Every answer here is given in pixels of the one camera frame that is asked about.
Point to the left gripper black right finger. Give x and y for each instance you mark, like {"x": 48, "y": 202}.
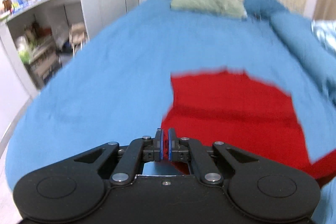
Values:
{"x": 210, "y": 165}

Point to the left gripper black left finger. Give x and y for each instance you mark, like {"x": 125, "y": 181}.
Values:
{"x": 121, "y": 164}

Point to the red knit sweater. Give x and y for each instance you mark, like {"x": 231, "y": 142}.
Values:
{"x": 246, "y": 113}

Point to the blue bed sheet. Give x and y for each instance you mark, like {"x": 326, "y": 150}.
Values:
{"x": 118, "y": 88}

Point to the beige bag on floor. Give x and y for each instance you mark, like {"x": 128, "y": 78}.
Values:
{"x": 77, "y": 35}

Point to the white desk shelf unit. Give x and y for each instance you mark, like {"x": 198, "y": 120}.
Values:
{"x": 54, "y": 22}

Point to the rolled blue duvet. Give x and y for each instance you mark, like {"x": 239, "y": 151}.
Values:
{"x": 295, "y": 32}

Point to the green pillow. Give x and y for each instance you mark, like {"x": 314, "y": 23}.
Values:
{"x": 231, "y": 8}

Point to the dark blue pillow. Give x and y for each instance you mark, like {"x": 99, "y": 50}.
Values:
{"x": 263, "y": 9}

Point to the light blue blanket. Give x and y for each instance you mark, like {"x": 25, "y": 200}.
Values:
{"x": 324, "y": 31}

